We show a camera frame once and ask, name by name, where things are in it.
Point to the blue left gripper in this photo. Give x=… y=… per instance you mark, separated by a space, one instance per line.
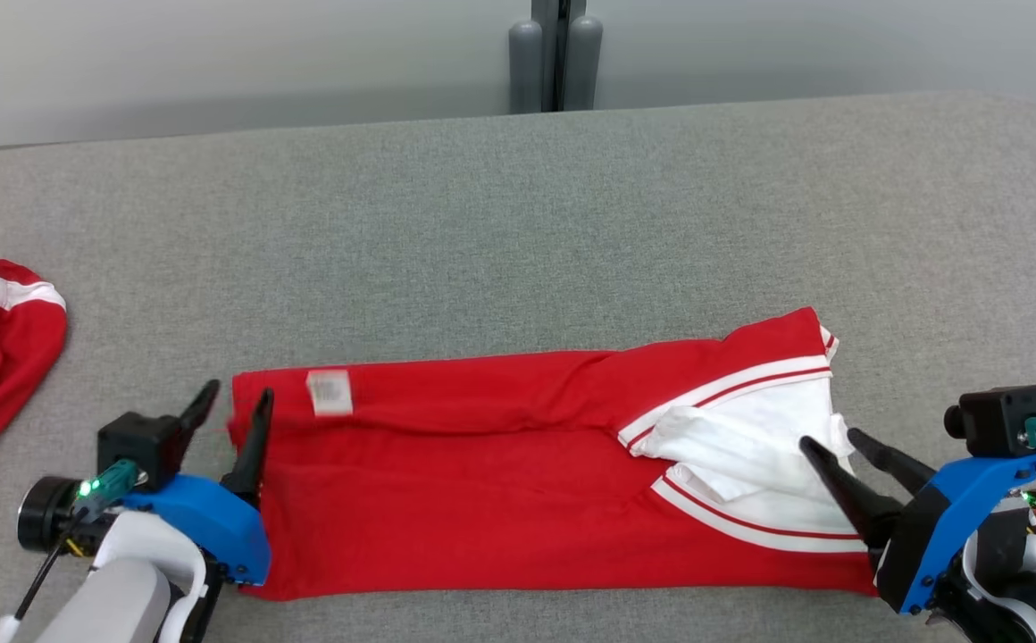
x=214 y=527

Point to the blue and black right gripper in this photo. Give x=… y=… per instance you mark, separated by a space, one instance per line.
x=956 y=509

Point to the red shorts with white stripes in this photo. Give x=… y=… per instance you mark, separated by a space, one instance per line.
x=0 y=357

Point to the red jersey with white trim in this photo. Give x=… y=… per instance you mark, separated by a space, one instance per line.
x=482 y=473

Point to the teal left camera plug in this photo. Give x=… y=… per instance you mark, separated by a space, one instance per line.
x=112 y=480

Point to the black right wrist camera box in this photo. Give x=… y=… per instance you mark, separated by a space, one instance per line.
x=1000 y=420

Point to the grey cylindrical post foot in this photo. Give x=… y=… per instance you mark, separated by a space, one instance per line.
x=525 y=67
x=583 y=62

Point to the grey metal partition post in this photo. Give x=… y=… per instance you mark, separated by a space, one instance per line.
x=559 y=54

